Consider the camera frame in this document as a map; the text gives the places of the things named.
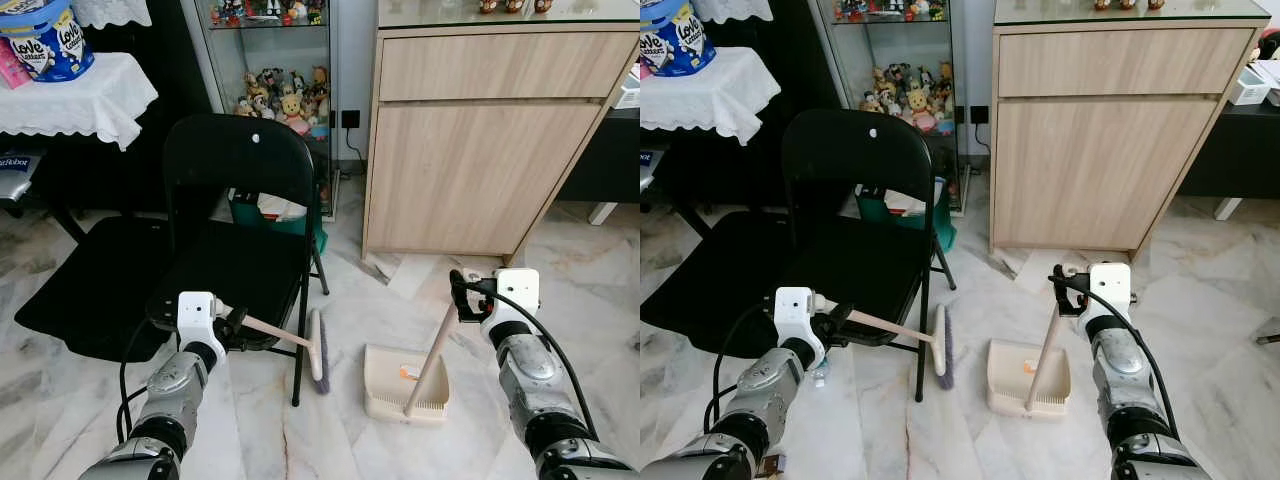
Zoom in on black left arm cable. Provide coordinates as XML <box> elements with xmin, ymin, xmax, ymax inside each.
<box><xmin>704</xmin><ymin>298</ymin><xmax>777</xmax><ymax>433</ymax></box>
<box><xmin>116</xmin><ymin>297</ymin><xmax>181</xmax><ymax>443</ymax></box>

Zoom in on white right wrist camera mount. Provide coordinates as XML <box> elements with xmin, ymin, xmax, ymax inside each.
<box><xmin>1087</xmin><ymin>262</ymin><xmax>1134</xmax><ymax>319</ymax></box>
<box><xmin>496</xmin><ymin>267</ymin><xmax>542</xmax><ymax>323</ymax></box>

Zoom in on pink box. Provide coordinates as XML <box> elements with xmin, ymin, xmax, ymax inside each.
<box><xmin>0</xmin><ymin>40</ymin><xmax>30</xmax><ymax>91</ymax></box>

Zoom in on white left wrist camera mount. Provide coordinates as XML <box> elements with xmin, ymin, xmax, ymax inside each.
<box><xmin>176</xmin><ymin>291</ymin><xmax>227</xmax><ymax>348</ymax></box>
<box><xmin>772</xmin><ymin>286</ymin><xmax>827</xmax><ymax>346</ymax></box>

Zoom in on beige long-handled dustpan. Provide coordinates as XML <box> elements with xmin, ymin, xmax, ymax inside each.
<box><xmin>985</xmin><ymin>298</ymin><xmax>1074</xmax><ymax>420</ymax></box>
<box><xmin>361</xmin><ymin>300</ymin><xmax>463</xmax><ymax>424</ymax></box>

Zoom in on beige broom purple bristles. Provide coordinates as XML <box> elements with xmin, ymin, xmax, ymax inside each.
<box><xmin>240</xmin><ymin>307</ymin><xmax>332</xmax><ymax>397</ymax></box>
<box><xmin>848</xmin><ymin>302</ymin><xmax>957</xmax><ymax>392</ymax></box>

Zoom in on glass display cabinet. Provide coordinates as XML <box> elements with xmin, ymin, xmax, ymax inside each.
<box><xmin>805</xmin><ymin>0</ymin><xmax>969</xmax><ymax>218</ymax></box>
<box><xmin>180</xmin><ymin>0</ymin><xmax>341</xmax><ymax>223</ymax></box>

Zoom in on black folding chair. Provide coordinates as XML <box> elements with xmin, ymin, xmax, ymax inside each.
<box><xmin>148</xmin><ymin>112</ymin><xmax>332</xmax><ymax>408</ymax></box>
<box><xmin>778</xmin><ymin>107</ymin><xmax>959</xmax><ymax>404</ymax></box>

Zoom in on black low console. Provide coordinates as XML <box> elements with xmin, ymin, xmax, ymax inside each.
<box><xmin>553</xmin><ymin>105</ymin><xmax>641</xmax><ymax>207</ymax></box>
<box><xmin>1178</xmin><ymin>98</ymin><xmax>1280</xmax><ymax>201</ymax></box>

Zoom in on white lace cover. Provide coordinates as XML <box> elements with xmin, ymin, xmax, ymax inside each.
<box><xmin>692</xmin><ymin>0</ymin><xmax>774</xmax><ymax>27</ymax></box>
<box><xmin>70</xmin><ymin>0</ymin><xmax>154</xmax><ymax>30</ymax></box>

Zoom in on light wood cabinet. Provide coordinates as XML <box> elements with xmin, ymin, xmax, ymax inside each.
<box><xmin>362</xmin><ymin>0</ymin><xmax>641</xmax><ymax>267</ymax></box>
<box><xmin>988</xmin><ymin>0</ymin><xmax>1273</xmax><ymax>264</ymax></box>

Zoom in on yellow bear plush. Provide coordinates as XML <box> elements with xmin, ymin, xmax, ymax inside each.
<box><xmin>902</xmin><ymin>88</ymin><xmax>938</xmax><ymax>133</ymax></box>
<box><xmin>278</xmin><ymin>92</ymin><xmax>313</xmax><ymax>138</ymax></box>

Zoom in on blue Love Letters tin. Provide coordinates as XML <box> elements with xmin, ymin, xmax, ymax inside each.
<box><xmin>640</xmin><ymin>0</ymin><xmax>717</xmax><ymax>79</ymax></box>
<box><xmin>0</xmin><ymin>0</ymin><xmax>97</xmax><ymax>84</ymax></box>

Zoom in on black floor bag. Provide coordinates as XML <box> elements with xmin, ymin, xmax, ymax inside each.
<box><xmin>640</xmin><ymin>209</ymin><xmax>801</xmax><ymax>359</ymax></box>
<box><xmin>14</xmin><ymin>214</ymin><xmax>179</xmax><ymax>364</ymax></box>

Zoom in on table with white lace cloth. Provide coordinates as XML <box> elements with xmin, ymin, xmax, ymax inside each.
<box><xmin>640</xmin><ymin>46</ymin><xmax>782</xmax><ymax>239</ymax></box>
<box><xmin>0</xmin><ymin>52</ymin><xmax>160</xmax><ymax>244</ymax></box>

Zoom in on green bag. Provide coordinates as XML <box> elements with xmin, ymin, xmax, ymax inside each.
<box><xmin>228</xmin><ymin>180</ymin><xmax>330</xmax><ymax>257</ymax></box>
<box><xmin>855</xmin><ymin>176</ymin><xmax>957</xmax><ymax>252</ymax></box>

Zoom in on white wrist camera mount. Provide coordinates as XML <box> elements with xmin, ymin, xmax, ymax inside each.
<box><xmin>1087</xmin><ymin>262</ymin><xmax>1134</xmax><ymax>319</ymax></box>
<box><xmin>496</xmin><ymin>267</ymin><xmax>542</xmax><ymax>323</ymax></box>
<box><xmin>176</xmin><ymin>291</ymin><xmax>227</xmax><ymax>348</ymax></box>
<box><xmin>772</xmin><ymin>286</ymin><xmax>827</xmax><ymax>346</ymax></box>

